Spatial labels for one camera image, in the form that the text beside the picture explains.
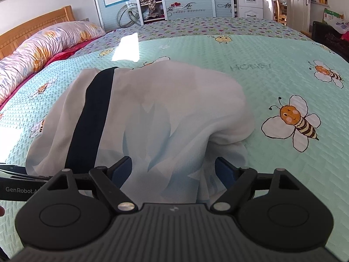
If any pile of clothes in wardrobe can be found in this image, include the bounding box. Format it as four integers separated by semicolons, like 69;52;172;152
137;0;167;23

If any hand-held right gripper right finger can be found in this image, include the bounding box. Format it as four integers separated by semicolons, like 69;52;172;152
210;157;302;213

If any white t-shirt with navy trim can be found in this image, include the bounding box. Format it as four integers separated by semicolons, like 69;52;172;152
26;66;255;205

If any white door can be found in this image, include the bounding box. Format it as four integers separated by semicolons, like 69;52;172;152
287;0;312;33

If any sliding door wardrobe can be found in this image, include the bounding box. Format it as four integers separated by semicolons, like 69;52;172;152
91;0;235;31

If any green and white cardboard box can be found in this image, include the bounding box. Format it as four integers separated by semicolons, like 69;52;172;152
323;8;344;24

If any white plastic bag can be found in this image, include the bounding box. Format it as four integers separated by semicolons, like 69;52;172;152
330;21;349;35

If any wooden chair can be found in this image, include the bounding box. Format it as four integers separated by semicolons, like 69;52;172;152
273;0;288;26

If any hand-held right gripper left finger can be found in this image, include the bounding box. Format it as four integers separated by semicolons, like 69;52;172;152
47;156;137;215

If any white drawer cabinet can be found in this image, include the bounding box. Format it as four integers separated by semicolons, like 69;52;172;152
237;0;264;19

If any black sofa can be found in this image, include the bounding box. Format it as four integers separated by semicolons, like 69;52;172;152
311;21;349;58

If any mint bee print quilted bedspread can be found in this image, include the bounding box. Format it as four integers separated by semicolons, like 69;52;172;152
0;16;349;262

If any floral rolled duvet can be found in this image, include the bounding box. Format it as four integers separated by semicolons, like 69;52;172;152
0;21;106;104

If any red blanket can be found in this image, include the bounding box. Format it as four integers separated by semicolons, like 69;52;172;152
0;42;92;112

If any wooden headboard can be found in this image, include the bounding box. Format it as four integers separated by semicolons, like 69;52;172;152
0;5;76;60

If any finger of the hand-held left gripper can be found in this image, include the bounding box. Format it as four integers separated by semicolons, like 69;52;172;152
0;164;47;181

